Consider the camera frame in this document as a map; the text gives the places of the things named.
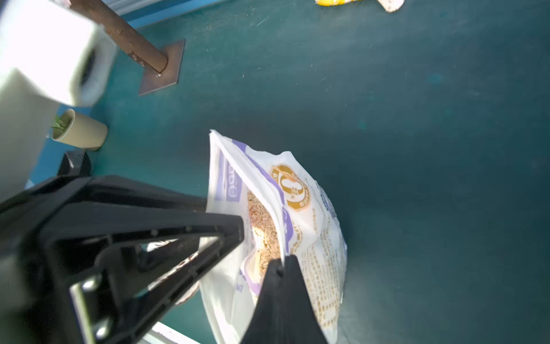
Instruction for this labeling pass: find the yellow work glove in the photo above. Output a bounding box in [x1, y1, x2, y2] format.
[314, 0, 405, 13]

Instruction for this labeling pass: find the instant oats bag white purple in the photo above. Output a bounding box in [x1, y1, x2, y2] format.
[199, 131, 347, 343]

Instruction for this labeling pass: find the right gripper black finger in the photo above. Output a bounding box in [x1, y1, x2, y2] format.
[241, 255, 327, 343]

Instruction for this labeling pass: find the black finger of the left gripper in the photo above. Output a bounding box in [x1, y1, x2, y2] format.
[1, 176, 243, 343]

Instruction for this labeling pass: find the small potted white flower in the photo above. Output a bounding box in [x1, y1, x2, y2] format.
[52, 108, 108, 151]

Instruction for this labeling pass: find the pink cherry blossom tree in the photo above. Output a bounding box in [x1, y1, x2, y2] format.
[70, 0, 186, 96]

